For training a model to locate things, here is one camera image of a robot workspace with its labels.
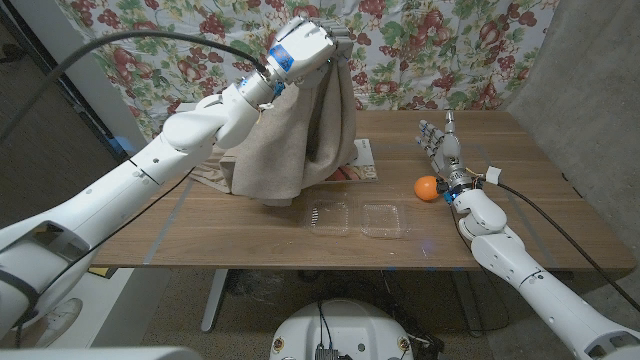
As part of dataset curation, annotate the floral fruit print backdrop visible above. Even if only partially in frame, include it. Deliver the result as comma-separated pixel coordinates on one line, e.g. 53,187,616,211
54,0,560,139

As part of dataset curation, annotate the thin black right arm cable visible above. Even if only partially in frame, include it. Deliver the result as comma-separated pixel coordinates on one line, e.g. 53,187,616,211
449,204,511,332

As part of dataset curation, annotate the beige cloth towel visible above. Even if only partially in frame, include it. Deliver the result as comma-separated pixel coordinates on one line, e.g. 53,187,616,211
189,54,359,207

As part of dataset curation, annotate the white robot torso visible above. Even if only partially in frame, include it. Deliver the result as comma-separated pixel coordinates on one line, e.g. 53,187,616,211
268,298,415,360

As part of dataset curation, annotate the grey table leg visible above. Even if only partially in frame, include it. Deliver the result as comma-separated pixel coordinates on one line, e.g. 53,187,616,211
451,271,485,337

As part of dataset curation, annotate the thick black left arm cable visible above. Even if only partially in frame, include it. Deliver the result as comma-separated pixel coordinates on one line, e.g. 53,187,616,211
0,29,270,144

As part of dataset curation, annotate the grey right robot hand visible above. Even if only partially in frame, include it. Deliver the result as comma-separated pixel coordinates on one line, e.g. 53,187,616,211
417,109,484,200

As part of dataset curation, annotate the white shoe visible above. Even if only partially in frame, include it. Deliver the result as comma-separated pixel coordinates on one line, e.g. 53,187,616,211
42,298,84,348

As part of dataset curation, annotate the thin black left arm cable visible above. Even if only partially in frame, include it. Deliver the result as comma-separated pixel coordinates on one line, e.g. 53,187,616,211
14,167,196,346

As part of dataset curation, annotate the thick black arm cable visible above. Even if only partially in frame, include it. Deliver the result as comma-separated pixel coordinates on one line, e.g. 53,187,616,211
0,29,270,144
498,181,640,314

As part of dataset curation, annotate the clear plastic clamshell container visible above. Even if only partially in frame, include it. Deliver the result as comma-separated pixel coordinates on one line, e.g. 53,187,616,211
303,192,411,240

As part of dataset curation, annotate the clear plastic bag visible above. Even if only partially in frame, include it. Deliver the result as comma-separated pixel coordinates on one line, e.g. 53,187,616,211
230,269,286,305

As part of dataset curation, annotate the small blue object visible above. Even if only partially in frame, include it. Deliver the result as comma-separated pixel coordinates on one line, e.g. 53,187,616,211
107,137,136,156

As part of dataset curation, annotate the colour cardstock book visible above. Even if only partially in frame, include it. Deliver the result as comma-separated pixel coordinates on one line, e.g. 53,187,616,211
324,138,380,184

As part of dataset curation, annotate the dark grey partition panel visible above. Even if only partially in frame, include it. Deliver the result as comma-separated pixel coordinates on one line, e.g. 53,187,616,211
0,7,131,236

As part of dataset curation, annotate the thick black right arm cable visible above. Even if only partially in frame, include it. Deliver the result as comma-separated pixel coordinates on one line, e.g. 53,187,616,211
498,181,640,314

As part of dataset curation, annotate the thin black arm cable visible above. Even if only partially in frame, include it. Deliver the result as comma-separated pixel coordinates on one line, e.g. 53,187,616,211
14,167,196,346
449,204,511,332

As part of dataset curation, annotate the white table leg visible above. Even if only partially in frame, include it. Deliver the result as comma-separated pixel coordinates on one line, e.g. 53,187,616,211
200,268,230,334

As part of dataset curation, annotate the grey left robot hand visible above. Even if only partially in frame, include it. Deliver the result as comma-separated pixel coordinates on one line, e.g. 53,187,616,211
263,15,355,90

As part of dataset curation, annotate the orange ball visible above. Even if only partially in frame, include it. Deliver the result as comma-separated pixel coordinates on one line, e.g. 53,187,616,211
413,175,441,203

